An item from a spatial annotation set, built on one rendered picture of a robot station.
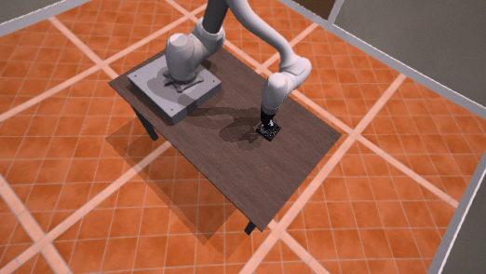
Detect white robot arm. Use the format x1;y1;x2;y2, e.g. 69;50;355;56
163;0;312;115

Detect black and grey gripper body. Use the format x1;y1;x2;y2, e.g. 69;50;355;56
262;110;276;122

